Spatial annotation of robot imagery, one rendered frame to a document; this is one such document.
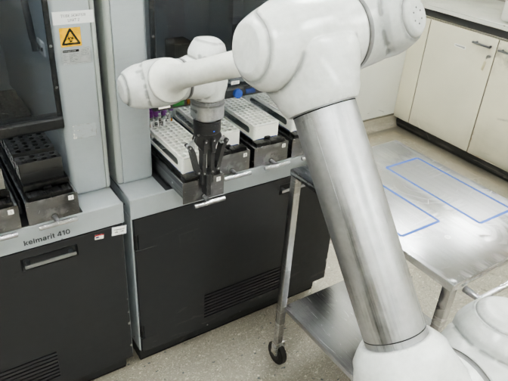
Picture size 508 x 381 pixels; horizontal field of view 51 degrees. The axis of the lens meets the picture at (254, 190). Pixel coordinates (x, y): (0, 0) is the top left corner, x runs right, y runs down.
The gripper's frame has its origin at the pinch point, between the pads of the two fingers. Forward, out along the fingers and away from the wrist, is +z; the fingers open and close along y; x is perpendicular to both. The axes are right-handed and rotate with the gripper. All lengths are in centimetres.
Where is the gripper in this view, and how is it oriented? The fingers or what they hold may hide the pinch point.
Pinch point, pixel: (206, 183)
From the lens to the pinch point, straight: 153.9
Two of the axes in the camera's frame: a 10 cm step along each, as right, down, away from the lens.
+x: 5.5, 4.6, -7.0
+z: -0.6, 8.6, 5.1
